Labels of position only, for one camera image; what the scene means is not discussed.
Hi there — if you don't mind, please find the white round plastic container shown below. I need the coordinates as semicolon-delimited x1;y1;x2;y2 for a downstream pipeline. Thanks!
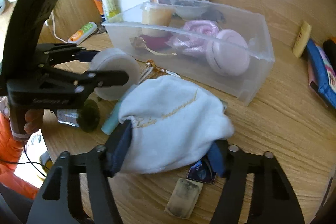
89;48;140;101

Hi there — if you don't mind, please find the light teal tube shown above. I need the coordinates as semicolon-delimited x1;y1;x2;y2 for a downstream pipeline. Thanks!
101;85;137;135

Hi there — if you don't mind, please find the worn white eraser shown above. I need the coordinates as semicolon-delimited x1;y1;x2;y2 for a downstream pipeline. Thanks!
165;178;203;219

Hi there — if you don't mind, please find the white drawstring cloth pouch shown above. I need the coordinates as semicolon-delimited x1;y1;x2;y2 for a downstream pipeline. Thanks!
118;75;235;174

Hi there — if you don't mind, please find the dark green glass bottle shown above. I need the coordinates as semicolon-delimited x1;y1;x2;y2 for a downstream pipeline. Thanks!
52;100;100;132

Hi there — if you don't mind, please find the person's left hand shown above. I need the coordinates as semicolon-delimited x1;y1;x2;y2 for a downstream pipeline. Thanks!
1;97;44;139

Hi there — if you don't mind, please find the white orange-label sanitizer bottle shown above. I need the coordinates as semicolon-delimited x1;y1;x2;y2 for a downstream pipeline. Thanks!
68;22;98;45

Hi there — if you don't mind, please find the orange jacket sleeve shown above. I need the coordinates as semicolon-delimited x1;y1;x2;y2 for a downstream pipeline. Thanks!
0;114;38;200

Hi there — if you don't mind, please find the orange and white tube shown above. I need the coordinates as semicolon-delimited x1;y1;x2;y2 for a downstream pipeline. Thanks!
93;0;105;21

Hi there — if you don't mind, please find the small blue foil packet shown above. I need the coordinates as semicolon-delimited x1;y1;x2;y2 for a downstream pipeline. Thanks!
186;157;217;184

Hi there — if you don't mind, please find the red velvet cloth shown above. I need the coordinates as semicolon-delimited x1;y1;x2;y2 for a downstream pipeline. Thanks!
139;34;172;51

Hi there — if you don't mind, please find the cream jar with lid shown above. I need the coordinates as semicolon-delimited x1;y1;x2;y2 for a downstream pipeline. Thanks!
141;2;175;38

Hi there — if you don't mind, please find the bowl of beads and rings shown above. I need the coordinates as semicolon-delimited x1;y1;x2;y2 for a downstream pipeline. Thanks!
174;0;209;20

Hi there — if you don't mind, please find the pink round compact case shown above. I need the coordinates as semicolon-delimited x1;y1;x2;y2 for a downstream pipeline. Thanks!
206;29;250;76

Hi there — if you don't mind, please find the clear plastic storage bin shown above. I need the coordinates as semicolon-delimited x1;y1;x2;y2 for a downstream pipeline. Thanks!
104;0;274;105

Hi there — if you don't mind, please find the blue patchwork pencil pouch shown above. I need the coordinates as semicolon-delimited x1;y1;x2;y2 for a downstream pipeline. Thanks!
306;39;335;109

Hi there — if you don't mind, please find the black orange zip case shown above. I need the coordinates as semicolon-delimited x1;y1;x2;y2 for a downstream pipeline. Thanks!
323;37;336;71

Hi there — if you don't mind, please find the cream yellow lotion tube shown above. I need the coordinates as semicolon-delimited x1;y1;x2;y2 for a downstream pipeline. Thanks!
292;21;311;58

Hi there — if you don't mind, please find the pink coiled ribbon cord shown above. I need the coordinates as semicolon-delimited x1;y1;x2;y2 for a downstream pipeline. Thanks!
167;19;221;57

